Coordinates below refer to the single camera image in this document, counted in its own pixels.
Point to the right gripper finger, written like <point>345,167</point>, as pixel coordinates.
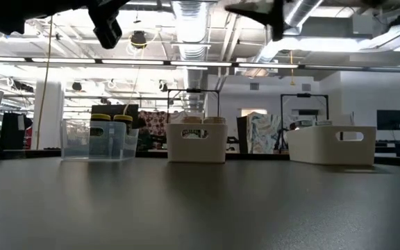
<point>278,17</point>

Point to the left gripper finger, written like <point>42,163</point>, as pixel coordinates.
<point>106,29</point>

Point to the yellow-lid spice jar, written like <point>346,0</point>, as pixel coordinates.
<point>123,118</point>
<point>100,117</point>

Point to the green-lid spice jar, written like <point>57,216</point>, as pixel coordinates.
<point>325,123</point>
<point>304,123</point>

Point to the black ceiling fixture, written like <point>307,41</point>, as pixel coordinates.
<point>138,39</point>
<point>77,86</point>
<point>163,87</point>

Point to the black screen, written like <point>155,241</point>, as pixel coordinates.
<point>115,109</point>

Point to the white pillar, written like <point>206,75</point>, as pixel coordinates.
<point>56,104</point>

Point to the overhead light bar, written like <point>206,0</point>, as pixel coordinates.
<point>200,64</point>

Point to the red white patterned cloth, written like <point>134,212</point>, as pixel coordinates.
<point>153,130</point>

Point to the colourful painted cloth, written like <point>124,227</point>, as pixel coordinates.
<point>266,132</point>

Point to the black cabinet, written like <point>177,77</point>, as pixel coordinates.
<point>10,132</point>

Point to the white plastic bin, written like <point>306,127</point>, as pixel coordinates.
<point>196,149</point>
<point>321,149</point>

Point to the black monitor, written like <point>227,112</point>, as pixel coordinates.
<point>391,119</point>

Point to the black table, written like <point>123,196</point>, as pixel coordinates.
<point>398,144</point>

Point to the silver air duct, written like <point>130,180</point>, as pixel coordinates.
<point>191,27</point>
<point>300,14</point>

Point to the black stand frame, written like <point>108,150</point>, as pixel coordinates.
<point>304,94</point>
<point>193,90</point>

